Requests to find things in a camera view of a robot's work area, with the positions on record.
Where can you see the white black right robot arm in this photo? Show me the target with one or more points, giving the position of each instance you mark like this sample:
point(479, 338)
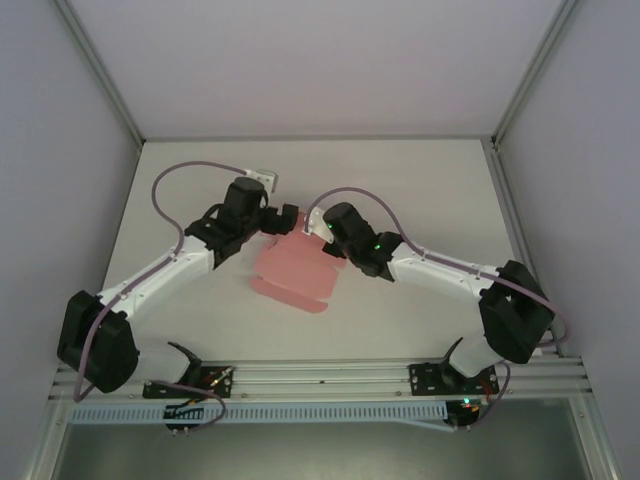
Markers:
point(440, 272)

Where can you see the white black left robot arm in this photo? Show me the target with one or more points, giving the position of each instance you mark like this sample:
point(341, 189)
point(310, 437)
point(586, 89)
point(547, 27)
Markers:
point(165, 275)

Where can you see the right control board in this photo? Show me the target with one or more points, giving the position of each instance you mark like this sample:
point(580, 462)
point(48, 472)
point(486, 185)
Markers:
point(465, 407)

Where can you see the control board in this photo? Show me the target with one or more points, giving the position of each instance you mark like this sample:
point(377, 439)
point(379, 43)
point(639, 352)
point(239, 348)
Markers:
point(465, 407)
point(180, 414)

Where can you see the grey metal panel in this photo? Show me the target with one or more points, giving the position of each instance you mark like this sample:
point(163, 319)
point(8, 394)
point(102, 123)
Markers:
point(320, 455)

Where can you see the left control board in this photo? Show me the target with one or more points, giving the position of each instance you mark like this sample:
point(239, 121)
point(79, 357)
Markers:
point(180, 414)

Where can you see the thin aluminium rear rail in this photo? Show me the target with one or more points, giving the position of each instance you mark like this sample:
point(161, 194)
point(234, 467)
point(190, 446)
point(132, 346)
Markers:
point(320, 136)

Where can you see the wide aluminium mounting rail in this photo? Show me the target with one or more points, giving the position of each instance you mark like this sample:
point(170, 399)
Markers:
point(320, 375)

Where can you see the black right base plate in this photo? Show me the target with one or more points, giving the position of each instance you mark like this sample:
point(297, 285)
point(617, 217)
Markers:
point(422, 380)

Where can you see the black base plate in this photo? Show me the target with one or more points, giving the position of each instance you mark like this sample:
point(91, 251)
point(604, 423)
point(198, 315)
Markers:
point(155, 391)
point(422, 380)

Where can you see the aluminium side rail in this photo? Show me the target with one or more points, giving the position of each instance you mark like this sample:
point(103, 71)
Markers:
point(515, 225)

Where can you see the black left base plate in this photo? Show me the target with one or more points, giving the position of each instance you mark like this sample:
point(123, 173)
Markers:
point(155, 391)

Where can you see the aluminium frame post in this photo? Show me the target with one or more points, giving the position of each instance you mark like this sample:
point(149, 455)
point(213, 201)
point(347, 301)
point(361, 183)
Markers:
point(101, 75)
point(534, 75)

